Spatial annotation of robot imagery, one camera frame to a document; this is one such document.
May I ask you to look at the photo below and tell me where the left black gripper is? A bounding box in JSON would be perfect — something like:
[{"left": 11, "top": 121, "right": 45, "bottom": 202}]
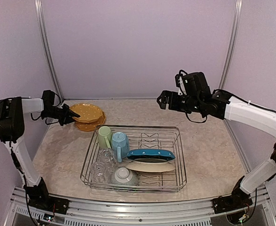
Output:
[{"left": 42, "top": 103, "right": 79, "bottom": 126}]

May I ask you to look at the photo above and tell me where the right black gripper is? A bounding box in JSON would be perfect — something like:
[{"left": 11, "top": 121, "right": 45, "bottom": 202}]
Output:
[{"left": 158, "top": 89, "right": 203, "bottom": 113}]

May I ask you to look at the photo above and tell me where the yellow polka dot plate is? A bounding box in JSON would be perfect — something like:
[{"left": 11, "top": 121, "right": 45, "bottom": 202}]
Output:
[
  {"left": 70, "top": 103, "right": 103, "bottom": 123},
  {"left": 75, "top": 112, "right": 106, "bottom": 132}
]

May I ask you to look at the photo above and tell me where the blue polka dot plate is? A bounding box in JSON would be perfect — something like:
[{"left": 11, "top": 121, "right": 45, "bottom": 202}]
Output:
[{"left": 126, "top": 149, "right": 175, "bottom": 161}]

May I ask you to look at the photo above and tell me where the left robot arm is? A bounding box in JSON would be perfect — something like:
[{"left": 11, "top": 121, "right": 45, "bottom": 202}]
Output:
[{"left": 0, "top": 90, "right": 79, "bottom": 210}]

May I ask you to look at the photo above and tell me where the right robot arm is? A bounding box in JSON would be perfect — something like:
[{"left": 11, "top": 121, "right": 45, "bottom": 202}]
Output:
[{"left": 157, "top": 70, "right": 276, "bottom": 209}]

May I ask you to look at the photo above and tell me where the green ceramic mug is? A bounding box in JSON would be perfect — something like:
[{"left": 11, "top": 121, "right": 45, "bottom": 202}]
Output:
[{"left": 97, "top": 126, "right": 113, "bottom": 149}]

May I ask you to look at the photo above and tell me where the clear glass cup rear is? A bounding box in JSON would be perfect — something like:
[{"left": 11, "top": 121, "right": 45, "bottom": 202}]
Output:
[{"left": 98, "top": 148, "right": 116, "bottom": 169}]

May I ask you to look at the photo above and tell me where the clear glass cup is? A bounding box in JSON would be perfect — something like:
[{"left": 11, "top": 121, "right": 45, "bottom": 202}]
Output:
[
  {"left": 90, "top": 161, "right": 110, "bottom": 184},
  {"left": 98, "top": 148, "right": 116, "bottom": 169}
]

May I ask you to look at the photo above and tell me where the light blue ceramic mug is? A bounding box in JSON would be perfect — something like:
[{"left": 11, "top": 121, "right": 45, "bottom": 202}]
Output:
[{"left": 111, "top": 132, "right": 130, "bottom": 163}]

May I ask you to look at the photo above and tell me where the clear glass cup front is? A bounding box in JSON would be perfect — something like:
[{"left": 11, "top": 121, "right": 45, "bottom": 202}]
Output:
[{"left": 90, "top": 161, "right": 110, "bottom": 184}]

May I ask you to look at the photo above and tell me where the cream white plate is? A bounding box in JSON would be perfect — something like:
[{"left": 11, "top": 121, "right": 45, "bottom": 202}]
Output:
[{"left": 126, "top": 159, "right": 175, "bottom": 173}]

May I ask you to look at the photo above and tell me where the grey ceramic bowl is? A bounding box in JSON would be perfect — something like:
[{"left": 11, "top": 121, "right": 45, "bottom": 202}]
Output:
[{"left": 111, "top": 167, "right": 139, "bottom": 186}]

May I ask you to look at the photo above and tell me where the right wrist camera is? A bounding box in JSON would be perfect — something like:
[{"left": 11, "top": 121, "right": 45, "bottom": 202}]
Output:
[{"left": 175, "top": 69, "right": 187, "bottom": 96}]

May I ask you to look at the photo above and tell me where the metal wire dish rack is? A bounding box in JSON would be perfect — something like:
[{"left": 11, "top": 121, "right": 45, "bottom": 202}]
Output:
[{"left": 80, "top": 125, "right": 187, "bottom": 193}]

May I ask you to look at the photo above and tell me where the right aluminium corner post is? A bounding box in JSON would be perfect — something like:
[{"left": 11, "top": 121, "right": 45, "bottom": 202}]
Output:
[{"left": 218, "top": 0, "right": 243, "bottom": 89}]

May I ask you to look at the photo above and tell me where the aluminium corner post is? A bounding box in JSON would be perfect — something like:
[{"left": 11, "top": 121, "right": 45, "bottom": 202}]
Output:
[
  {"left": 34, "top": 0, "right": 64, "bottom": 101},
  {"left": 218, "top": 0, "right": 243, "bottom": 89}
]

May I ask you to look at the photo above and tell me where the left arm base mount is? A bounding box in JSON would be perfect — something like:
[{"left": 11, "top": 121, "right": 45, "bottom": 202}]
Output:
[{"left": 29, "top": 196, "right": 70, "bottom": 215}]

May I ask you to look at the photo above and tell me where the aluminium front frame rail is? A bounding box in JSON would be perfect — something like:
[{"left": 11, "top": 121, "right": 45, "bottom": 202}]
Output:
[{"left": 2, "top": 187, "right": 276, "bottom": 226}]

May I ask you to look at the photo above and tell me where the left aluminium corner post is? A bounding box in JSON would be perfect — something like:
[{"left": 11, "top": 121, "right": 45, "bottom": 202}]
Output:
[{"left": 34, "top": 0, "right": 64, "bottom": 101}]

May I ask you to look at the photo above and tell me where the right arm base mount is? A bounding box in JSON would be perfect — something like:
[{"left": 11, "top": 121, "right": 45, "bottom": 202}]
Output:
[{"left": 212, "top": 195, "right": 253, "bottom": 214}]

